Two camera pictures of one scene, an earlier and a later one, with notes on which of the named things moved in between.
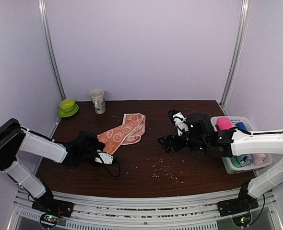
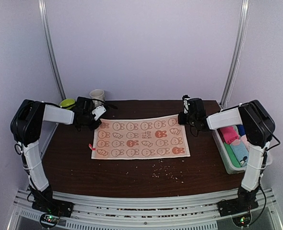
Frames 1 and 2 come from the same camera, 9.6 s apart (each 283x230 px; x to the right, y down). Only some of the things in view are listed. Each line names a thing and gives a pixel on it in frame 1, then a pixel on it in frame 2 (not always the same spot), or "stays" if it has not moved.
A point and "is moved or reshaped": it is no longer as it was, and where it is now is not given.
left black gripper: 100,145 → 93,126
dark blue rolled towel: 241,127 stays
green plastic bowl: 67,105 stays
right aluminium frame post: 236,53 stays
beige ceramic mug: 98,101 stays
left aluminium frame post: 44,22 stays
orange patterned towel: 133,127 is moved or reshaped
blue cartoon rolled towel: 244,160 stays
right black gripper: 167,145 → 182,120
